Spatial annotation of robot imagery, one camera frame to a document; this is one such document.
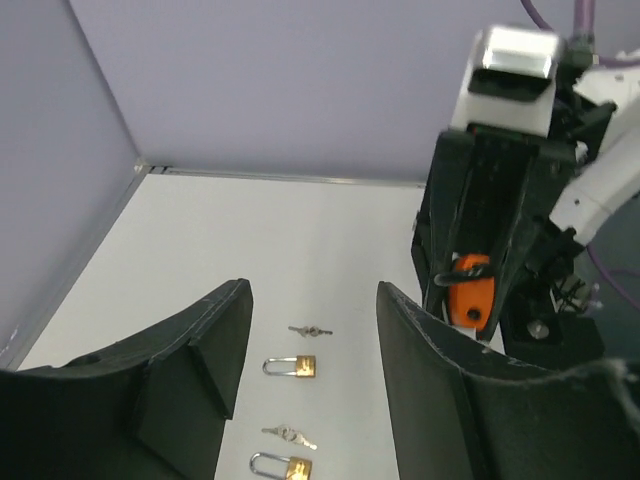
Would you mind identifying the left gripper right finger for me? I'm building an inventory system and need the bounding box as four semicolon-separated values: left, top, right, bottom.
376;282;639;479

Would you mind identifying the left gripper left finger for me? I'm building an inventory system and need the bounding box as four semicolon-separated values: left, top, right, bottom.
1;279;253;479

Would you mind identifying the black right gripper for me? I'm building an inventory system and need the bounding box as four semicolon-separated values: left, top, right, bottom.
410;125;579;342

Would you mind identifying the orange black padlock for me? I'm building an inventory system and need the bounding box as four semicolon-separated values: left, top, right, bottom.
434;254;496;331

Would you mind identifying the long shackle brass padlock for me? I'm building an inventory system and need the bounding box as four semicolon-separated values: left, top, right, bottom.
249;452;313;480

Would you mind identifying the small brass padlock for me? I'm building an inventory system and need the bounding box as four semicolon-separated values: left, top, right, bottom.
262;355;317;378

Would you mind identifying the small silver key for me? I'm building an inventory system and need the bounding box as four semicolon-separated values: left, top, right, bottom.
288;326;333;338

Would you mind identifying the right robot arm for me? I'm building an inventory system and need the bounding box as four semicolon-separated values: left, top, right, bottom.
411;42;639;342

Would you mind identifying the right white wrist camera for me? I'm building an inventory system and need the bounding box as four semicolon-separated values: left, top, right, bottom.
450;25;567;137

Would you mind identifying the aluminium table frame rail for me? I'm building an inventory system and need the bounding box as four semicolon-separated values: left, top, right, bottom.
1;167;423;370

